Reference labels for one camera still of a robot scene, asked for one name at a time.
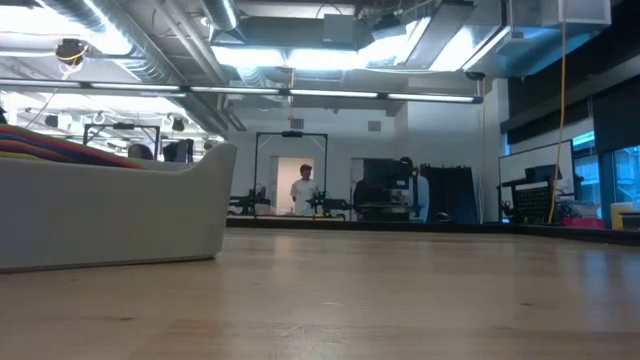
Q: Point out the black fabric panel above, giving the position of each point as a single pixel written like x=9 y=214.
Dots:
x=452 y=195

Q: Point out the grey plastic basket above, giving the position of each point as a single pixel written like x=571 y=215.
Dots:
x=125 y=215

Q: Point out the person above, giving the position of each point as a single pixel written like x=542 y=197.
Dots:
x=303 y=192
x=421 y=195
x=140 y=152

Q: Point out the white door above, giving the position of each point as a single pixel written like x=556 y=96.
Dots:
x=282 y=185

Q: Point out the black gantry frame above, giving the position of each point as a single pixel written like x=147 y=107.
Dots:
x=122 y=126
x=291 y=134

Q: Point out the pink storage bin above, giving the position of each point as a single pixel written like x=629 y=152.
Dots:
x=582 y=223

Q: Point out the yellow storage bin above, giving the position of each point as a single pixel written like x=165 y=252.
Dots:
x=617 y=215

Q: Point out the blue measuring cup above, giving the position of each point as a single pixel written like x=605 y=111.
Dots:
x=10 y=138

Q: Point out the red measuring cup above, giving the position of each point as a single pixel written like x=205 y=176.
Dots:
x=10 y=133

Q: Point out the long ceiling light strip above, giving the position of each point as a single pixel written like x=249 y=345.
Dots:
x=330 y=93

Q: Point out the black cabinet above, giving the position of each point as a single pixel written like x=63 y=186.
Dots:
x=382 y=175

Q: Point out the black pegboard equipment cart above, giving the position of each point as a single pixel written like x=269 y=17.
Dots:
x=532 y=202

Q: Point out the black background robot station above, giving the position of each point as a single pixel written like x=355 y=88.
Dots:
x=332 y=204

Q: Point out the yellow measuring cup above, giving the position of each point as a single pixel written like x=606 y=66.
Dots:
x=12 y=155

